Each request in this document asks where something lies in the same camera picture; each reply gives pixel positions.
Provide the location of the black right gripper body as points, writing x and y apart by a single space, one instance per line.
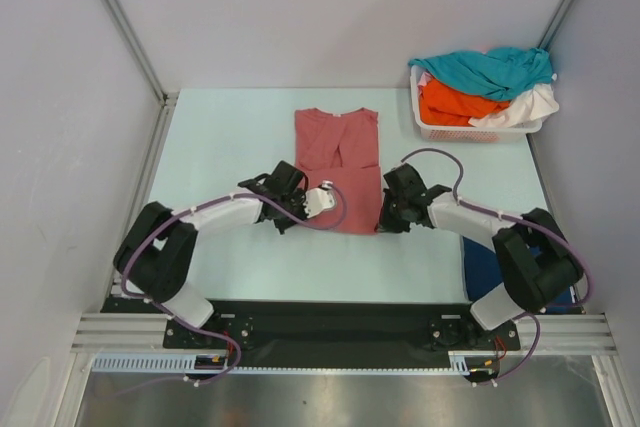
393 217

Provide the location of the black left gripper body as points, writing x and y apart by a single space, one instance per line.
294 203

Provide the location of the pink polo shirt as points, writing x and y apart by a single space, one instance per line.
343 149

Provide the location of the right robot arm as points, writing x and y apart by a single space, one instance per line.
536 262

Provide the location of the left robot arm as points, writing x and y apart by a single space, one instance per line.
155 256

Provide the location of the white plastic laundry basket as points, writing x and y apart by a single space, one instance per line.
463 134

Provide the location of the orange t shirt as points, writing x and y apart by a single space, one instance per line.
441 105

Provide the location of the folded navy blue shirt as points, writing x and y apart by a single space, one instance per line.
482 274

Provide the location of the white t shirt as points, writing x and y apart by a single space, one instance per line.
535 104

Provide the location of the teal t shirt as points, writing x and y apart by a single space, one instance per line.
500 74

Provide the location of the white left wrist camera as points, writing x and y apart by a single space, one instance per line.
319 200

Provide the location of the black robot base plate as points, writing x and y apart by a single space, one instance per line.
339 335

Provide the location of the white slotted cable duct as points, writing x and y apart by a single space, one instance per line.
193 364

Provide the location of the aluminium frame rail front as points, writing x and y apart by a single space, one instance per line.
560 335

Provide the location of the aluminium frame post left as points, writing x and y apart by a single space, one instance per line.
132 42

